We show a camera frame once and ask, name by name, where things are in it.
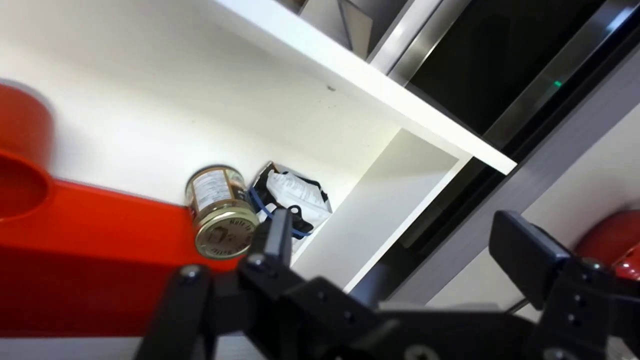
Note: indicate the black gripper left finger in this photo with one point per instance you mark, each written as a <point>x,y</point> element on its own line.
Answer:
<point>273,247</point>

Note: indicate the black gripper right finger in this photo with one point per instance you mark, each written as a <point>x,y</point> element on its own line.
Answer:
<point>533,260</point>

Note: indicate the white drawer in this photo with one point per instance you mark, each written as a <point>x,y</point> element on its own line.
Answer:
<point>133,81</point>

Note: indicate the red plate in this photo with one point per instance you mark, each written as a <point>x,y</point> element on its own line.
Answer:
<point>612,242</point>

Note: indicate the red cutting board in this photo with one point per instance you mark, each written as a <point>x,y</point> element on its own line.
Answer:
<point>101,267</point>

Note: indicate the black built-in appliance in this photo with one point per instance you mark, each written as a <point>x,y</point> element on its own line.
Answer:
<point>506,60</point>

